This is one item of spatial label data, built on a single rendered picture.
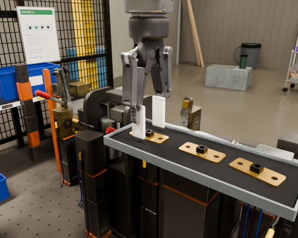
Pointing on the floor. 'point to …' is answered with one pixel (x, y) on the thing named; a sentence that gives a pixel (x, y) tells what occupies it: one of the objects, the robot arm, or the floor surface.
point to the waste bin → (249, 48)
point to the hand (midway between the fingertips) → (148, 119)
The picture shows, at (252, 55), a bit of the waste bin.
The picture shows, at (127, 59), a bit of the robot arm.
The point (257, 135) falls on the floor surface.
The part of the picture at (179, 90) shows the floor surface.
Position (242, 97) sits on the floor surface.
